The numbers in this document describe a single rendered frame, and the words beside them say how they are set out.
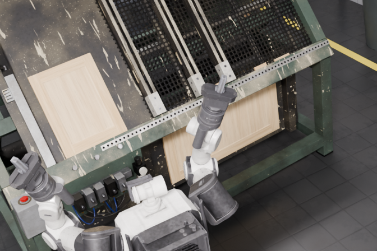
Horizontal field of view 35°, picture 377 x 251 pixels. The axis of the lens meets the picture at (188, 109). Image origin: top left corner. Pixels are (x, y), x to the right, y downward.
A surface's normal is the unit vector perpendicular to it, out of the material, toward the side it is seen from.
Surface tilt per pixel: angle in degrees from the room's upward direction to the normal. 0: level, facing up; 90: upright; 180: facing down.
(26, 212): 90
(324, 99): 90
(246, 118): 90
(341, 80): 0
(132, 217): 0
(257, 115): 90
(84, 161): 53
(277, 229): 0
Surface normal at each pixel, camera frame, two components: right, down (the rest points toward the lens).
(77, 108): 0.33, -0.19
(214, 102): -0.06, 0.65
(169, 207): -0.15, -0.83
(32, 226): 0.53, 0.39
